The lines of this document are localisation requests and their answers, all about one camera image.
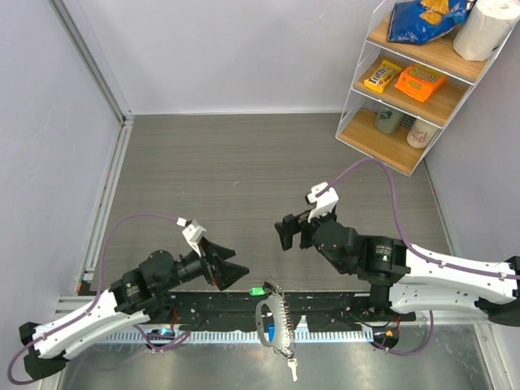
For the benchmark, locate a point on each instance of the white wire wooden shelf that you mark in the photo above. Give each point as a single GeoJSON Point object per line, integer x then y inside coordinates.
{"type": "Point", "coordinates": [419, 63]}

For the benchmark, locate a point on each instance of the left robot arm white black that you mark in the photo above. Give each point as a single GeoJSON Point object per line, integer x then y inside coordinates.
{"type": "Point", "coordinates": [141, 295]}

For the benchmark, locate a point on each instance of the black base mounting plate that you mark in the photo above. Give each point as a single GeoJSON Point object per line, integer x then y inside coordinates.
{"type": "Point", "coordinates": [235, 311]}

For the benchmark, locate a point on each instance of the yellow candy bag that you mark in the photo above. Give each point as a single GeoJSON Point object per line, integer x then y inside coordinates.
{"type": "Point", "coordinates": [382, 76]}

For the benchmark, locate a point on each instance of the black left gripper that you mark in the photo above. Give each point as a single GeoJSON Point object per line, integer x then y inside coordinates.
{"type": "Point", "coordinates": [226, 272]}

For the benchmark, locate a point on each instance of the green plastic key tag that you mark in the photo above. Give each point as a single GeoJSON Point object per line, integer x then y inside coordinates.
{"type": "Point", "coordinates": [257, 291]}

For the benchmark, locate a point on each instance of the grey green cup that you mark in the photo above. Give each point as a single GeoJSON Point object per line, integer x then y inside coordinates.
{"type": "Point", "coordinates": [388, 119]}

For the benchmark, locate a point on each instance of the white printed cup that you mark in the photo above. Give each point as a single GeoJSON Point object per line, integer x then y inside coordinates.
{"type": "Point", "coordinates": [420, 134]}

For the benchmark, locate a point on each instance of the white paper towel roll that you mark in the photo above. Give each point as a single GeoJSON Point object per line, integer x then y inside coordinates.
{"type": "Point", "coordinates": [486, 27]}

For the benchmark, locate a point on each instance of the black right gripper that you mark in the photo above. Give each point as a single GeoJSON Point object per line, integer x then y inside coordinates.
{"type": "Point", "coordinates": [292, 224]}

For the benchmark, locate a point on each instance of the silver metal key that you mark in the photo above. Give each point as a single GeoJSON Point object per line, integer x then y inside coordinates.
{"type": "Point", "coordinates": [292, 365]}

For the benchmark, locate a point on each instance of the orange candy bag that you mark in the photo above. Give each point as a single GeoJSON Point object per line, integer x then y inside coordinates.
{"type": "Point", "coordinates": [420, 82]}

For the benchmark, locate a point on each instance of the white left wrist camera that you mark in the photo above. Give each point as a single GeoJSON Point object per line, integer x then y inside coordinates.
{"type": "Point", "coordinates": [193, 232]}

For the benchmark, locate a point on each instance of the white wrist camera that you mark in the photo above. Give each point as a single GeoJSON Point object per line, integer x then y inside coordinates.
{"type": "Point", "coordinates": [193, 232]}
{"type": "Point", "coordinates": [322, 200]}

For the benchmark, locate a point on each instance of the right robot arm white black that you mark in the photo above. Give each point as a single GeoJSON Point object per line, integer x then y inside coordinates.
{"type": "Point", "coordinates": [406, 278]}

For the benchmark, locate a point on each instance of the aluminium cable duct rail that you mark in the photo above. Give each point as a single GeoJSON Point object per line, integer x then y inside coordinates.
{"type": "Point", "coordinates": [301, 335]}

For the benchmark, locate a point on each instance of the blue chips bag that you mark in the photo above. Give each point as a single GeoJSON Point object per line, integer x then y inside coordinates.
{"type": "Point", "coordinates": [419, 22]}

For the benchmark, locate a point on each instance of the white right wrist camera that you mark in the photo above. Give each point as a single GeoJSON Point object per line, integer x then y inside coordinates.
{"type": "Point", "coordinates": [322, 200]}

